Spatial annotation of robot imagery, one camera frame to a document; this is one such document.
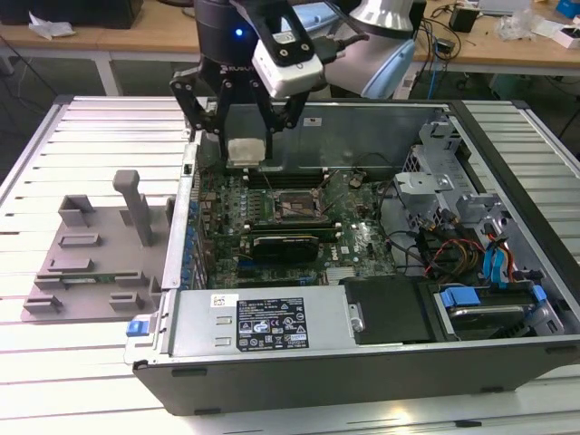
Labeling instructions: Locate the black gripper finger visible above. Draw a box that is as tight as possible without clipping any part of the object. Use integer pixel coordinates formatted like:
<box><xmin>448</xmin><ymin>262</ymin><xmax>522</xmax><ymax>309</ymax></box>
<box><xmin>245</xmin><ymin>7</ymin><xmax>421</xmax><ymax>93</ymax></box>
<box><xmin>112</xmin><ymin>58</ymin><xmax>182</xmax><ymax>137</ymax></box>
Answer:
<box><xmin>246</xmin><ymin>79</ymin><xmax>311</xmax><ymax>160</ymax></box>
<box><xmin>169</xmin><ymin>67</ymin><xmax>235</xmax><ymax>168</ymax></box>

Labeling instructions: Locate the silver CPU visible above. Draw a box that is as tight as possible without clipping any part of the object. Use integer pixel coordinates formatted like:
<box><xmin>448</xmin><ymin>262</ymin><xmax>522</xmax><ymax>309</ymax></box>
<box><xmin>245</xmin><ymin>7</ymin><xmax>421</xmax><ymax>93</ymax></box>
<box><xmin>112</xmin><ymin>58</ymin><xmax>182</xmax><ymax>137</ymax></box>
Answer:
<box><xmin>226</xmin><ymin>138</ymin><xmax>266</xmax><ymax>169</ymax></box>

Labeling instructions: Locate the metal socket cover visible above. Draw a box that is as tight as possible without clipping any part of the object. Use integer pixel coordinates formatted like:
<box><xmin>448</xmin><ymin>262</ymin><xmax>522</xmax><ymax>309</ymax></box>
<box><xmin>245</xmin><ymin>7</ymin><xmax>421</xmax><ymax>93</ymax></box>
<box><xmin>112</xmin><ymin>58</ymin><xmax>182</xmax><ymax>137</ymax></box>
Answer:
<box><xmin>316</xmin><ymin>169</ymin><xmax>341</xmax><ymax>217</ymax></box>

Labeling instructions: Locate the CPU socket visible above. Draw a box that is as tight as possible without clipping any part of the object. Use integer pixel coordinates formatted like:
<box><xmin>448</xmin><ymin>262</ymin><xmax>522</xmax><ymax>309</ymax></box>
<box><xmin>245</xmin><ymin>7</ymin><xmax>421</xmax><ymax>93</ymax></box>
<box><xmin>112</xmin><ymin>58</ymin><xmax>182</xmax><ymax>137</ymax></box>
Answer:
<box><xmin>271</xmin><ymin>189</ymin><xmax>325</xmax><ymax>223</ymax></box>

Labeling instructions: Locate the black RAM slot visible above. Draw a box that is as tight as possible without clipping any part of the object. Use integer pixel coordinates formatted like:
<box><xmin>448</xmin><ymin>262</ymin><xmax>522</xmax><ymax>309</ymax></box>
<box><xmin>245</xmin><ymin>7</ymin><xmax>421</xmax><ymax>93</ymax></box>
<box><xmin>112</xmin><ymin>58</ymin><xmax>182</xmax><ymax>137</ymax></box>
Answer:
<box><xmin>244</xmin><ymin>170</ymin><xmax>331</xmax><ymax>179</ymax></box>
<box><xmin>246</xmin><ymin>179</ymin><xmax>330</xmax><ymax>189</ymax></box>
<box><xmin>244</xmin><ymin>222</ymin><xmax>339</xmax><ymax>228</ymax></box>
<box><xmin>244</xmin><ymin>175</ymin><xmax>331</xmax><ymax>183</ymax></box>
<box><xmin>244</xmin><ymin>218</ymin><xmax>334</xmax><ymax>226</ymax></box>
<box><xmin>244</xmin><ymin>225</ymin><xmax>341</xmax><ymax>232</ymax></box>

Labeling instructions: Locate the wooden desk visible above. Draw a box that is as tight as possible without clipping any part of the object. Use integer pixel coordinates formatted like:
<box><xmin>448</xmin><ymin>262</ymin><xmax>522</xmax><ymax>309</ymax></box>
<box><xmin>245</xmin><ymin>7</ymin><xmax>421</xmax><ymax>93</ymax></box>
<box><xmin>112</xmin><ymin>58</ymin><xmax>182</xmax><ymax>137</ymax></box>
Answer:
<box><xmin>0</xmin><ymin>0</ymin><xmax>580</xmax><ymax>78</ymax></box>

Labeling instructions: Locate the green motherboard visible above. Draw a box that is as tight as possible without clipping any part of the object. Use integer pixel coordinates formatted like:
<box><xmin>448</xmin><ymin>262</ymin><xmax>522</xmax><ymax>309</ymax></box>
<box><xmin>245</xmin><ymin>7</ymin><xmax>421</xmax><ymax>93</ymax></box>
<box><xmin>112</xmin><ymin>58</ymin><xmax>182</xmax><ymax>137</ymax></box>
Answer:
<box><xmin>192</xmin><ymin>167</ymin><xmax>400</xmax><ymax>291</ymax></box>

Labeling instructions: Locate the green RAM stick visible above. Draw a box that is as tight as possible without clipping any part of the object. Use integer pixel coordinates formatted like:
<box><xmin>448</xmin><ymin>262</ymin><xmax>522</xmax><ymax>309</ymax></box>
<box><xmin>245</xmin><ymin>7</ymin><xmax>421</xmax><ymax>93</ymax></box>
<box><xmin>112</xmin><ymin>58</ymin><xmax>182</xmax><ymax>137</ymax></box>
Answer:
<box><xmin>246</xmin><ymin>226</ymin><xmax>342</xmax><ymax>241</ymax></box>

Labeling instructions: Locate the black graphics card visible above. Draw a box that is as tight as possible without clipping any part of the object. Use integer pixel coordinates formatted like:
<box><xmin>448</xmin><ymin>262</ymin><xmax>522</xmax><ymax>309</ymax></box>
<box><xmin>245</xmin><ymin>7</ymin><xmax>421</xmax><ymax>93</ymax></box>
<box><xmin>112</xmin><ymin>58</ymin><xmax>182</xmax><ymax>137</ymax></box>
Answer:
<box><xmin>250</xmin><ymin>233</ymin><xmax>320</xmax><ymax>265</ymax></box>

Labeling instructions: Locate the black monitor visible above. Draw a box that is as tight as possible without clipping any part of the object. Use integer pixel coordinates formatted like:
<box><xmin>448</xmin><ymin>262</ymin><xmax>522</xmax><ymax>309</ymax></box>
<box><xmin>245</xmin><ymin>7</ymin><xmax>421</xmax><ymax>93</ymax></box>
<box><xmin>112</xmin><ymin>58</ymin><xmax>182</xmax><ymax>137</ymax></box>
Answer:
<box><xmin>0</xmin><ymin>0</ymin><xmax>145</xmax><ymax>29</ymax></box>

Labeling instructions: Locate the silver metal drive cage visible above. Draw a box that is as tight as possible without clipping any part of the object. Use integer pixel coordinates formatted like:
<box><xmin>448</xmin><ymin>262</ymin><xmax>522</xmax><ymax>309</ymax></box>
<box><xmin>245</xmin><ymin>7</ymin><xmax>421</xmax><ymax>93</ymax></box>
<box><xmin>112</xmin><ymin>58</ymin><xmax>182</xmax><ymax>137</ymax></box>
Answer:
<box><xmin>391</xmin><ymin>112</ymin><xmax>508</xmax><ymax>237</ymax></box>

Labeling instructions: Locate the grey parts rack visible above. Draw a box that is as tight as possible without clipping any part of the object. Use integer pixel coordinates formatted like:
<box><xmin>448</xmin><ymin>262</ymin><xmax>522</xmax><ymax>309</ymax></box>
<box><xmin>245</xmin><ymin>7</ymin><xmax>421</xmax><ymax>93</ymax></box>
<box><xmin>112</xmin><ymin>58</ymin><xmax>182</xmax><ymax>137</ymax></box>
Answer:
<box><xmin>22</xmin><ymin>169</ymin><xmax>177</xmax><ymax>324</ymax></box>

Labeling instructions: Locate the crumpled white paper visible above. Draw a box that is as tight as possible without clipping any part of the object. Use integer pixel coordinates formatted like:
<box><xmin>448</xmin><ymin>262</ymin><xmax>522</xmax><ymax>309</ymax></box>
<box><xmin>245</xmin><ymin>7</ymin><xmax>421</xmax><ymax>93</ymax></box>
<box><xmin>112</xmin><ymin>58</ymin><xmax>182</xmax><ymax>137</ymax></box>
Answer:
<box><xmin>27</xmin><ymin>12</ymin><xmax>77</xmax><ymax>40</ymax></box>

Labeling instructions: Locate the silver finned heatsink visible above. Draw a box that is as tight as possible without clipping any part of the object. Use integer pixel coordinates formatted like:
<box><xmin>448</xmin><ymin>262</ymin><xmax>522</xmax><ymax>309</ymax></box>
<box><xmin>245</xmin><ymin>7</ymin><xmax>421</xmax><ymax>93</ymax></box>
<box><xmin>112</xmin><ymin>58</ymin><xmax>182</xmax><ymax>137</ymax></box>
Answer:
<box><xmin>326</xmin><ymin>266</ymin><xmax>355</xmax><ymax>285</ymax></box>

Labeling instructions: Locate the black box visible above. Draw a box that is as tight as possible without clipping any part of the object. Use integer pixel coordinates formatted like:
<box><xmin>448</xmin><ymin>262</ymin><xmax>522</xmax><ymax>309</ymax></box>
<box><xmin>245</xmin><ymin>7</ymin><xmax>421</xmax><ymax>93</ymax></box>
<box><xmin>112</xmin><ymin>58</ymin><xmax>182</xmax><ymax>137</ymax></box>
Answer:
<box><xmin>411</xmin><ymin>0</ymin><xmax>428</xmax><ymax>33</ymax></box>

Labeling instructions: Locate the small black adapter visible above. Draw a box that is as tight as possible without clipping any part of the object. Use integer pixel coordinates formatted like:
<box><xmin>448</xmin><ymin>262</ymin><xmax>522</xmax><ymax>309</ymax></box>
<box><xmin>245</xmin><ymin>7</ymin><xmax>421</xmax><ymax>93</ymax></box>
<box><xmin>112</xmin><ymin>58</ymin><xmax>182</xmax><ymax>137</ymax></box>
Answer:
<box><xmin>448</xmin><ymin>6</ymin><xmax>478</xmax><ymax>34</ymax></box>

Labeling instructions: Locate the black plastic shroud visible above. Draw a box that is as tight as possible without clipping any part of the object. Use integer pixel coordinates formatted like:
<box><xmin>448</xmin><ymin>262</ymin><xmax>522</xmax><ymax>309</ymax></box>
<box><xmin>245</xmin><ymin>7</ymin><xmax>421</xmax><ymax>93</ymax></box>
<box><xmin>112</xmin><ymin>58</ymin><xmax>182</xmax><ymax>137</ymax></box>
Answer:
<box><xmin>342</xmin><ymin>276</ymin><xmax>439</xmax><ymax>345</ymax></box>

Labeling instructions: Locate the silver power supply unit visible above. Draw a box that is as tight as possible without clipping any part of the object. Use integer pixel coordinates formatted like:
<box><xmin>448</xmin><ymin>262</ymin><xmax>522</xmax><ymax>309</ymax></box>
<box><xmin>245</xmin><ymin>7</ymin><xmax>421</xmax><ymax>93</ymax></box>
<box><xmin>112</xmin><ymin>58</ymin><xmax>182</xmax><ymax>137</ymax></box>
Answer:
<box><xmin>167</xmin><ymin>289</ymin><xmax>359</xmax><ymax>359</ymax></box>

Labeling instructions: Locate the clear plastic bag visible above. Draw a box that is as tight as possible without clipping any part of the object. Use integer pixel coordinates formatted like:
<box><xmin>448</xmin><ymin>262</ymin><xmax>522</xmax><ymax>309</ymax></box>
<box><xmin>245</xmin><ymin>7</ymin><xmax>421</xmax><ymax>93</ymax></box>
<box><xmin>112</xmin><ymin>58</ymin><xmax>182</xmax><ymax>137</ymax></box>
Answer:
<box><xmin>493</xmin><ymin>8</ymin><xmax>538</xmax><ymax>43</ymax></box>

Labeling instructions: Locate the black open PC case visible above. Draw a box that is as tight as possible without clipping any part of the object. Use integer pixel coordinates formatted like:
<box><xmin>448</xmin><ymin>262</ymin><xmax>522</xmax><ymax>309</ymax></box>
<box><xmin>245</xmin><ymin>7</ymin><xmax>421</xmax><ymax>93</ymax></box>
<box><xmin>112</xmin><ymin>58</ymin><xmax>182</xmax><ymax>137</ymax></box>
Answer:
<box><xmin>124</xmin><ymin>97</ymin><xmax>580</xmax><ymax>417</ymax></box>

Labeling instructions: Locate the hard disk in blue carrier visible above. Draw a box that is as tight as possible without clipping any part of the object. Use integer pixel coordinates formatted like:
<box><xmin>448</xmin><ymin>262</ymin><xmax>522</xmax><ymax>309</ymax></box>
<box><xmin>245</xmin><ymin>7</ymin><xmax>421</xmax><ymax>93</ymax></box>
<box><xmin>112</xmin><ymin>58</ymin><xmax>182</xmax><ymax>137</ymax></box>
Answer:
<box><xmin>433</xmin><ymin>284</ymin><xmax>552</xmax><ymax>342</ymax></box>

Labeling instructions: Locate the white cardboard box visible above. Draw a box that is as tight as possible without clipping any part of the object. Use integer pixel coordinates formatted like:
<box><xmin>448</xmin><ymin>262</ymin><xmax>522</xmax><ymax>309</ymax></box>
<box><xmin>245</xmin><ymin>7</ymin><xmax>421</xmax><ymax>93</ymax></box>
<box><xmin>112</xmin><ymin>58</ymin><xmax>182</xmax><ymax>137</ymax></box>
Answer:
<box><xmin>534</xmin><ymin>20</ymin><xmax>580</xmax><ymax>50</ymax></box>

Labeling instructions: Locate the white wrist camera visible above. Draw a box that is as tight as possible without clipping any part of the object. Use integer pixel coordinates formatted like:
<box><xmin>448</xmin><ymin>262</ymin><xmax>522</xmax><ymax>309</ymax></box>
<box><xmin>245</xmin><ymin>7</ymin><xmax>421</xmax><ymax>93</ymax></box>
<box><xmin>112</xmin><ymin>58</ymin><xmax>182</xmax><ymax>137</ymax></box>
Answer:
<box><xmin>251</xmin><ymin>38</ymin><xmax>326</xmax><ymax>99</ymax></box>

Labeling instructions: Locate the black camera cable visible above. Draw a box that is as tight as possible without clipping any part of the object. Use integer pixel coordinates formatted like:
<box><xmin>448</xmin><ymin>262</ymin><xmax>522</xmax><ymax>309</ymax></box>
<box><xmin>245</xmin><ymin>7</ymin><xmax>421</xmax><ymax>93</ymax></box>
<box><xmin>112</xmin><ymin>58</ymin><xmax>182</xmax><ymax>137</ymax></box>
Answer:
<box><xmin>316</xmin><ymin>32</ymin><xmax>371</xmax><ymax>63</ymax></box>

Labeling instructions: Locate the thin black cable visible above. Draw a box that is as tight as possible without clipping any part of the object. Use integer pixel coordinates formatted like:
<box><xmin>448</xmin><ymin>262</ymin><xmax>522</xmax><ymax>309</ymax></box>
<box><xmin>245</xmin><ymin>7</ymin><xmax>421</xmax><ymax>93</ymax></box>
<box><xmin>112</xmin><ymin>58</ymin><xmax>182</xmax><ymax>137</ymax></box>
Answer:
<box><xmin>355</xmin><ymin>151</ymin><xmax>403</xmax><ymax>176</ymax></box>

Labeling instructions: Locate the red power wire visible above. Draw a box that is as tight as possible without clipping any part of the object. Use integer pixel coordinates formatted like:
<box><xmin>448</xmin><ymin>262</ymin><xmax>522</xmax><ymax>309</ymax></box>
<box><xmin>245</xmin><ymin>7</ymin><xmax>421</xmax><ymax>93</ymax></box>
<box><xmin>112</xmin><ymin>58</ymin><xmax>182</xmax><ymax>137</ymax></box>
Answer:
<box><xmin>425</xmin><ymin>238</ymin><xmax>484</xmax><ymax>278</ymax></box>

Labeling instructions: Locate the yellow power wire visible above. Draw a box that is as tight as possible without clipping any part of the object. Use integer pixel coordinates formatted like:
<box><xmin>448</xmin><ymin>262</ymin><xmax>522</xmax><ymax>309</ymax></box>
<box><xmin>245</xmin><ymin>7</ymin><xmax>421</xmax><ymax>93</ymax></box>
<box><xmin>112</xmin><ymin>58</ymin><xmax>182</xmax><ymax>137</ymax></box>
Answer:
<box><xmin>455</xmin><ymin>246</ymin><xmax>479</xmax><ymax>276</ymax></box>

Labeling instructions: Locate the blue SATA cable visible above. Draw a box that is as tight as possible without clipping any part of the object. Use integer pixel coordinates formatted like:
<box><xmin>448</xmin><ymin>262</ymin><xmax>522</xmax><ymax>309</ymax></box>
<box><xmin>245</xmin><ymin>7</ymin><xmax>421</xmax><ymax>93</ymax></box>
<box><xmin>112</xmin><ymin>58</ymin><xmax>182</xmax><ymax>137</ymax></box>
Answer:
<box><xmin>494</xmin><ymin>244</ymin><xmax>512</xmax><ymax>290</ymax></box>
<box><xmin>482</xmin><ymin>246</ymin><xmax>498</xmax><ymax>287</ymax></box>

